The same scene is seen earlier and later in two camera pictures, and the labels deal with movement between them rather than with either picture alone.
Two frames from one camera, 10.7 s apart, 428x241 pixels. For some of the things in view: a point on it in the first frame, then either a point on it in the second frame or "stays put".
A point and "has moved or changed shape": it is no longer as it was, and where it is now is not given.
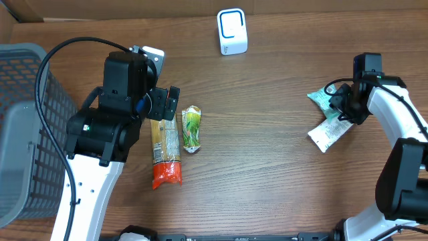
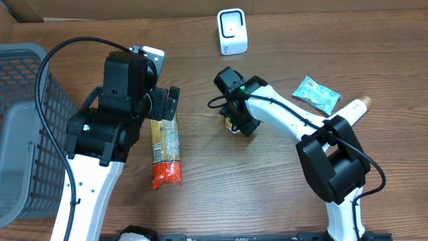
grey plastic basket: x=31 y=174 stays put
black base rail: x=298 y=237 stays put
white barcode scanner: x=232 y=31 stays put
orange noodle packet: x=166 y=152 stays put
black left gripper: x=166 y=104 stays put
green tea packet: x=191 y=116 → x=228 y=124
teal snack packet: x=322 y=98 has moved or changed shape
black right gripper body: x=350 y=108 → x=243 y=120
